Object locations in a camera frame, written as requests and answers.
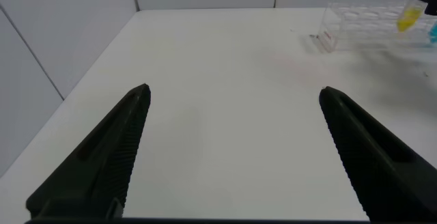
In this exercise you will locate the yellow pigment test tube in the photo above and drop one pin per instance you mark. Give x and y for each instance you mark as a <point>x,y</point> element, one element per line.
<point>408,19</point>

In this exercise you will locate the clear acrylic test tube rack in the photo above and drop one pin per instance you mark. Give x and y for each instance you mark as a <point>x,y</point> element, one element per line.
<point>358,26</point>

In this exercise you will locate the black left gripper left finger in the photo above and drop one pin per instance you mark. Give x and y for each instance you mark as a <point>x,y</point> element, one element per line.
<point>102,162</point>

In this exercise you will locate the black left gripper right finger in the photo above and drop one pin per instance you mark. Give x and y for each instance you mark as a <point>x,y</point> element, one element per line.
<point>382,169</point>

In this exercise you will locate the blue pigment test tube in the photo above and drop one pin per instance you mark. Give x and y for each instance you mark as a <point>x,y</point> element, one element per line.
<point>433,34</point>

